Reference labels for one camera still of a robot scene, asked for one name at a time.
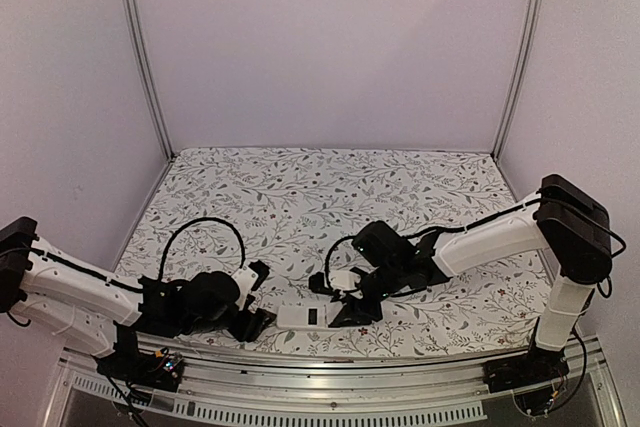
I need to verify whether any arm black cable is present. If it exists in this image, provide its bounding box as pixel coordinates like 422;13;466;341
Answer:
323;235;361;293
155;216;247;283

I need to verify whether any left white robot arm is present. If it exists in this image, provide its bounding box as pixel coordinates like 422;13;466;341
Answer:
1;217;276;381

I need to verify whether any floral patterned table mat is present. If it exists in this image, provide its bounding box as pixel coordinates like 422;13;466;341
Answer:
116;148;550;358

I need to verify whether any right aluminium frame post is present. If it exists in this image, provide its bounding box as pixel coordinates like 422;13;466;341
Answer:
491;0;543;164

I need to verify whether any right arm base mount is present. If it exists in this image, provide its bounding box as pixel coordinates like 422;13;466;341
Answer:
482;344;569;416

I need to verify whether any front aluminium rail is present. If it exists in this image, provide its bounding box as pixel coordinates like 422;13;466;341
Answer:
41;336;631;426

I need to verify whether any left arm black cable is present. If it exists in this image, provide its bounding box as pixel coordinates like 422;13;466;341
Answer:
155;216;247;283

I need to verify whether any aluminium frame post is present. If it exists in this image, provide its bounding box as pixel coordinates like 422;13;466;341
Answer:
491;0;543;164
122;0;175;162

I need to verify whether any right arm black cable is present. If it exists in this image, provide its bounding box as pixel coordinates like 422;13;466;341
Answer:
323;235;361;293

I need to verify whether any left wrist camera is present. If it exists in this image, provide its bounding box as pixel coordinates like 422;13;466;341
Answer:
231;261;271;310

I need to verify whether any left aluminium frame post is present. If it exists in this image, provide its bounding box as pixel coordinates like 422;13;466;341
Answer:
122;0;175;162

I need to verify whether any white remote control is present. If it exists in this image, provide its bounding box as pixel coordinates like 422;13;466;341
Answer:
276;304;329;331

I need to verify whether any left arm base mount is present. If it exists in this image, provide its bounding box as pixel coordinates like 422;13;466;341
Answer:
94;326;185;392

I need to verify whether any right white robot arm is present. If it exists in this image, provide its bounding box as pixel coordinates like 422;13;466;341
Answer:
329;174;615;383

